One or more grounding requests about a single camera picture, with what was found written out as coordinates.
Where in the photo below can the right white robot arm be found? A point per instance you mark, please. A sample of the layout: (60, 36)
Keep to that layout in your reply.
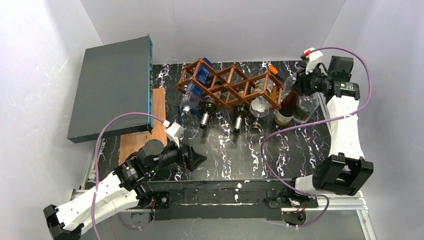
(345, 170)

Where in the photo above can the clear square bottle dark cap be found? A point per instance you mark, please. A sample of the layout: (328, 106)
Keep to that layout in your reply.
(259, 106)

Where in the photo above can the brown wooden board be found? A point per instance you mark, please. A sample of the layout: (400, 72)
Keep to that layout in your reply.
(132, 142)

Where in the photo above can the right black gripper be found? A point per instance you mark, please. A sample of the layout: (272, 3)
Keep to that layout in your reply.
(303, 84)

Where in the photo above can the dark bottle grey cap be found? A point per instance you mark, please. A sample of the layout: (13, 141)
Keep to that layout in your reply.
(241, 112)

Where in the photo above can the dark grey box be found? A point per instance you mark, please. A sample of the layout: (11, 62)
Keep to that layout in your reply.
(115, 79)

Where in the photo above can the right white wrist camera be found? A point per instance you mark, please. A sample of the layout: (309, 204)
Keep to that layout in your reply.
(312, 58)

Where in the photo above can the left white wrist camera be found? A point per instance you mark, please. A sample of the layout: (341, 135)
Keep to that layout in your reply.
(174, 132)

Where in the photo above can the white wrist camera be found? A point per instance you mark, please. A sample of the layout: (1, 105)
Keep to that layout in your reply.
(174, 132)
(312, 58)

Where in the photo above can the brown wooden wine rack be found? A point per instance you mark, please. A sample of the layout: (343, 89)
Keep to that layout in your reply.
(231, 86)

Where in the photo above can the dark bottle gold cap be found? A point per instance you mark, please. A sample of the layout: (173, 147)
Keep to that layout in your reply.
(288, 107)

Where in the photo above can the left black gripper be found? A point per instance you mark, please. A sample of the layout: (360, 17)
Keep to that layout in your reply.
(185, 156)

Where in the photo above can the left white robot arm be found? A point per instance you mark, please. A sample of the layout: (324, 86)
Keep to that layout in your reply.
(161, 201)

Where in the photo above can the dark bottle silver cap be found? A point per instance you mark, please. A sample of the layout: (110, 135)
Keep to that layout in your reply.
(209, 107)

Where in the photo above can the blue square glass bottle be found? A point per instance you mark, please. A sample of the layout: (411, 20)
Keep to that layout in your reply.
(193, 95)

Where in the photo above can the clear bottle black cap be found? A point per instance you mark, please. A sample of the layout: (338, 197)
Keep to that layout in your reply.
(291, 85)

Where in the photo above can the clear bottle white neck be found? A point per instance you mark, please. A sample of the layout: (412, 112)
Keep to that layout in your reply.
(306, 107)

